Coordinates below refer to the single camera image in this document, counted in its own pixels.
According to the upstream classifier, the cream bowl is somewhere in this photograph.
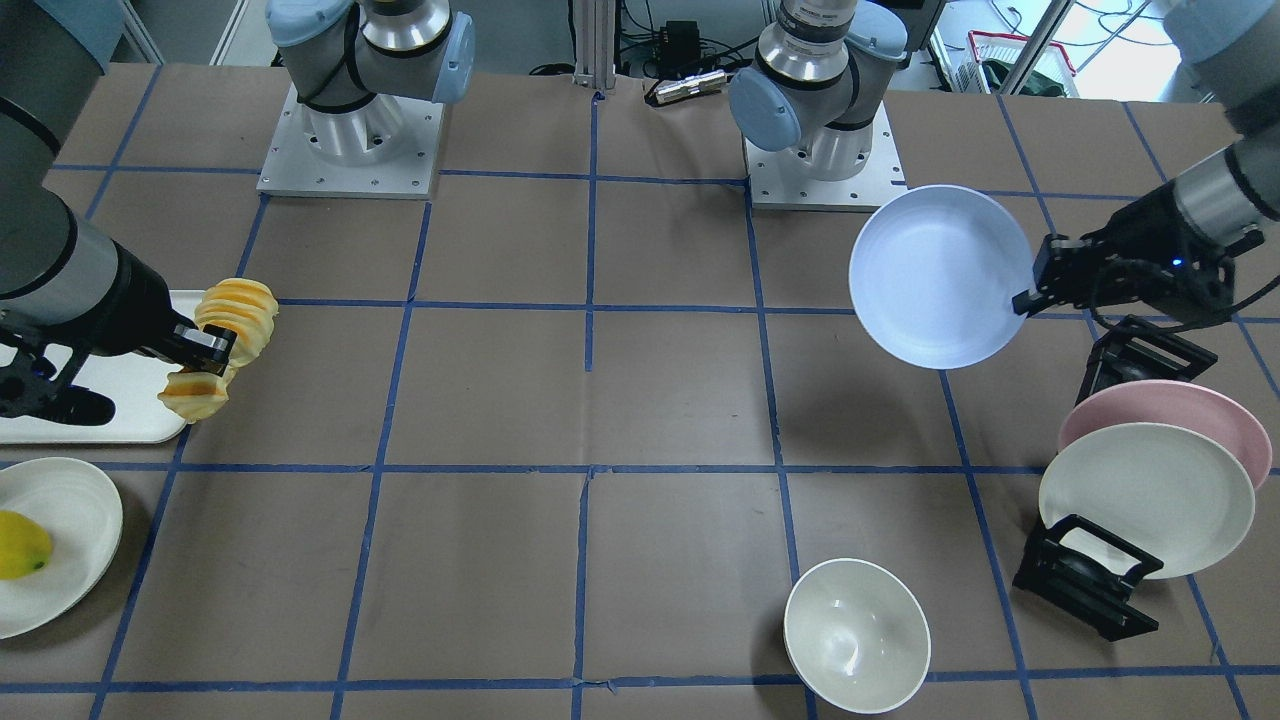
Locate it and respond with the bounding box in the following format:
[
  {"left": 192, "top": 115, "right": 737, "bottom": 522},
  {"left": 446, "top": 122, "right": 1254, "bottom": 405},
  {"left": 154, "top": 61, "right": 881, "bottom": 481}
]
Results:
[{"left": 783, "top": 559, "right": 932, "bottom": 714}]

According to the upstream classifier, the yellow lemon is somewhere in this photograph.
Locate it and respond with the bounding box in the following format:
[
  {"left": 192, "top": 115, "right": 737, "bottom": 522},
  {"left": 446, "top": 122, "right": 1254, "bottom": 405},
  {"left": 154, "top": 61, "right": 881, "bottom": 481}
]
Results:
[{"left": 1, "top": 510, "right": 54, "bottom": 580}]

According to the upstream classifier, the blue plate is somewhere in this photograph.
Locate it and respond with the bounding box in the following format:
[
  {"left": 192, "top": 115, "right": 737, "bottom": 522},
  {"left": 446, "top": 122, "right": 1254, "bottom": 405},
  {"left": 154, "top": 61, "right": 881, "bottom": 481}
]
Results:
[{"left": 847, "top": 184, "right": 1033, "bottom": 370}]

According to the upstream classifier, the silver flashlight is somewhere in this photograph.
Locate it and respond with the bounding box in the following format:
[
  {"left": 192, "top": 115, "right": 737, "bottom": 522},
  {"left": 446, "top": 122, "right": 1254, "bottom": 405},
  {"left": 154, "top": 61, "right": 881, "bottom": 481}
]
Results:
[{"left": 643, "top": 69, "right": 730, "bottom": 108}]

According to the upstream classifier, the pink plate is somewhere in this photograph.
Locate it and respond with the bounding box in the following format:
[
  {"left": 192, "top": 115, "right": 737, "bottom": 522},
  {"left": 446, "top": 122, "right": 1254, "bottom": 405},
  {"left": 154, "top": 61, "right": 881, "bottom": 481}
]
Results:
[{"left": 1057, "top": 379, "right": 1274, "bottom": 489}]

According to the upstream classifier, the aluminium frame post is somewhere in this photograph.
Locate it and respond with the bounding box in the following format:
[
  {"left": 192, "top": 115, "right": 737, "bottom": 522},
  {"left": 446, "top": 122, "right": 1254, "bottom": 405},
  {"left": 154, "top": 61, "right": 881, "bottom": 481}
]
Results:
[{"left": 570, "top": 0, "right": 620, "bottom": 94}]

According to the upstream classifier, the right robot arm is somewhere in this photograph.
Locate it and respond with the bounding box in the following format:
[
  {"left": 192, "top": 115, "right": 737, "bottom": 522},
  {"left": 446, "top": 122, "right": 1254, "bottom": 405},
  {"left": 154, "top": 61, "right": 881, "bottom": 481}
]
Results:
[{"left": 3, "top": 1, "right": 477, "bottom": 427}]

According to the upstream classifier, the cream plate in rack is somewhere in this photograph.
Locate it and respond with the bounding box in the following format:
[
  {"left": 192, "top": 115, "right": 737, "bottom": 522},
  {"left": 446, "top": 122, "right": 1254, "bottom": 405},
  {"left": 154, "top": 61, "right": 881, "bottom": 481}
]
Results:
[{"left": 1038, "top": 421, "right": 1256, "bottom": 580}]

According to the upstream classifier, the white rectangular tray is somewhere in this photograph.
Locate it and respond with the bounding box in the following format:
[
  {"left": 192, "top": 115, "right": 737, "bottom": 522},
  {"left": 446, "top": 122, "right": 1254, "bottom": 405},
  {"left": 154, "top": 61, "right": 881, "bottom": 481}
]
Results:
[{"left": 1, "top": 352, "right": 186, "bottom": 446}]

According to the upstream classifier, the white plate with lemon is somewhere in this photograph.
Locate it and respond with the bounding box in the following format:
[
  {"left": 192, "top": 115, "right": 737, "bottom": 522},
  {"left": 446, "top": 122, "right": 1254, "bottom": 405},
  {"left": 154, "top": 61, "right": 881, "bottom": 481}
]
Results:
[{"left": 1, "top": 457, "right": 123, "bottom": 639}]

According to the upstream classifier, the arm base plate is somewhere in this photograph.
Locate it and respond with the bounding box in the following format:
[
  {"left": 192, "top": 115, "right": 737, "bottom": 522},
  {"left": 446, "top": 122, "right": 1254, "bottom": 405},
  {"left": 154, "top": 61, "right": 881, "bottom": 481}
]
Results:
[
  {"left": 742, "top": 102, "right": 908, "bottom": 213},
  {"left": 256, "top": 88, "right": 447, "bottom": 201}
]

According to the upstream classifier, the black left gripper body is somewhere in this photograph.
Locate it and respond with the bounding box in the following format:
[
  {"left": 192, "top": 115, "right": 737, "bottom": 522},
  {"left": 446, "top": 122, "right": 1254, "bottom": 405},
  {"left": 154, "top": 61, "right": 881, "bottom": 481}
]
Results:
[{"left": 1030, "top": 184, "right": 1266, "bottom": 331}]

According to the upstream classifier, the black plate rack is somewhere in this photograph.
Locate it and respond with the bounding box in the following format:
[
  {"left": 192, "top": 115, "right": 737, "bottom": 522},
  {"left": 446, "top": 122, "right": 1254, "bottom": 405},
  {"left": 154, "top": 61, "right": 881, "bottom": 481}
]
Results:
[{"left": 1012, "top": 315, "right": 1219, "bottom": 642}]

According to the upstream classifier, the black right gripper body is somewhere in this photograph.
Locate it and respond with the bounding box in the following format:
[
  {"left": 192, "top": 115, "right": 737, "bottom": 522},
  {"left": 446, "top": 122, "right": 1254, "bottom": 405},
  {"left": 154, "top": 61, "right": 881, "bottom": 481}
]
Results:
[{"left": 1, "top": 250, "right": 202, "bottom": 427}]

